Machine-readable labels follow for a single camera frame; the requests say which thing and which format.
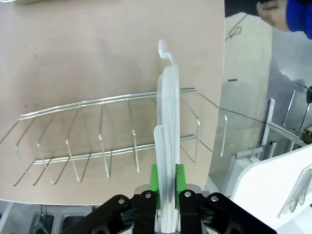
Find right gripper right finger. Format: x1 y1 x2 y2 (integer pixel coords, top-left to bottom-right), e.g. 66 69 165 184
175 163 277 234

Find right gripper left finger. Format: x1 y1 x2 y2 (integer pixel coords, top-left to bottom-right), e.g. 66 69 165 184
86 163 160 234

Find clear plastic clip lid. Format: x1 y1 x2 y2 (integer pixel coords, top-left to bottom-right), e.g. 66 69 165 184
153 39 182 232

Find steel kitchen tongs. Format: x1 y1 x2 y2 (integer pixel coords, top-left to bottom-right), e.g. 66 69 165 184
277 164 312 219

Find person's left forearm blue sleeve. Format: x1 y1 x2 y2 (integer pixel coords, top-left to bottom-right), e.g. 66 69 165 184
287 0 312 39

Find person's left hand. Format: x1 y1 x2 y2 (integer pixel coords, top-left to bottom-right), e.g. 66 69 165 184
257 0 292 32

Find chrome wire lid rack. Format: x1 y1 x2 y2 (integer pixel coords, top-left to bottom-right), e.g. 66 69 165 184
0 86 229 187

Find thin black cable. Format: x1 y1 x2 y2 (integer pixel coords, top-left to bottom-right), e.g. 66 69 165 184
218 84 312 146

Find grey floor cable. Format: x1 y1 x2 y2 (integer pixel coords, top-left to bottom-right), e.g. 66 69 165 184
228 12 250 39

